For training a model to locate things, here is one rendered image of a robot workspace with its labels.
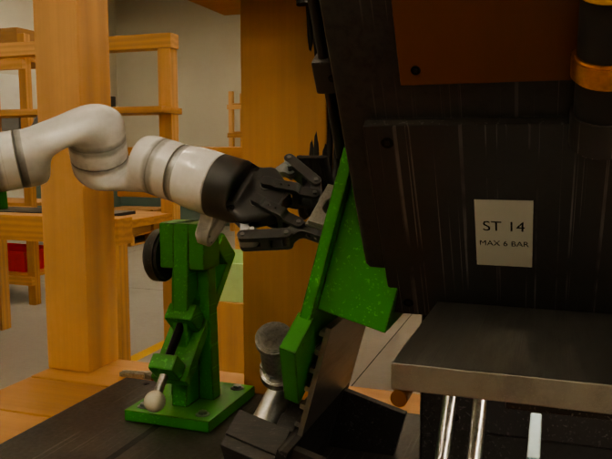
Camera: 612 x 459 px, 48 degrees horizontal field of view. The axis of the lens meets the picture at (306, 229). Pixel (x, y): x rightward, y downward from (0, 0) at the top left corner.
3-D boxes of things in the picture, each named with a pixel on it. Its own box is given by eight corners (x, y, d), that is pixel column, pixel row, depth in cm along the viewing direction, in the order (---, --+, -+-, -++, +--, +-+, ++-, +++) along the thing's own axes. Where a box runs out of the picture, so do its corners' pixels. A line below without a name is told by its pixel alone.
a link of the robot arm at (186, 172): (244, 197, 89) (203, 183, 91) (230, 136, 80) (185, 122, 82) (210, 251, 84) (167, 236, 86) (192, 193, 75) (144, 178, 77)
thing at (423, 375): (659, 440, 40) (662, 390, 40) (388, 406, 46) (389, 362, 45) (608, 302, 77) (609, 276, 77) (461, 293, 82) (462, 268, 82)
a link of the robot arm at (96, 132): (127, 118, 81) (0, 137, 77) (135, 180, 86) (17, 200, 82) (117, 91, 86) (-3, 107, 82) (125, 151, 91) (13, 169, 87)
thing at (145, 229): (131, 246, 926) (130, 213, 921) (78, 244, 949) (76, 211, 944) (172, 236, 1041) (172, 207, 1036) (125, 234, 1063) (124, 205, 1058)
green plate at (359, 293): (368, 385, 65) (430, 168, 60) (288, 355, 67) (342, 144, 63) (394, 353, 76) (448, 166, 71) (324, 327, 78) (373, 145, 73)
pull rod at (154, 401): (158, 416, 88) (157, 372, 88) (139, 413, 89) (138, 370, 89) (180, 402, 93) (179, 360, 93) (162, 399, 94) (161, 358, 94)
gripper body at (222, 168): (188, 188, 76) (264, 214, 73) (224, 136, 80) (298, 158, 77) (201, 229, 82) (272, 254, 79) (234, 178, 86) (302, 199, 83)
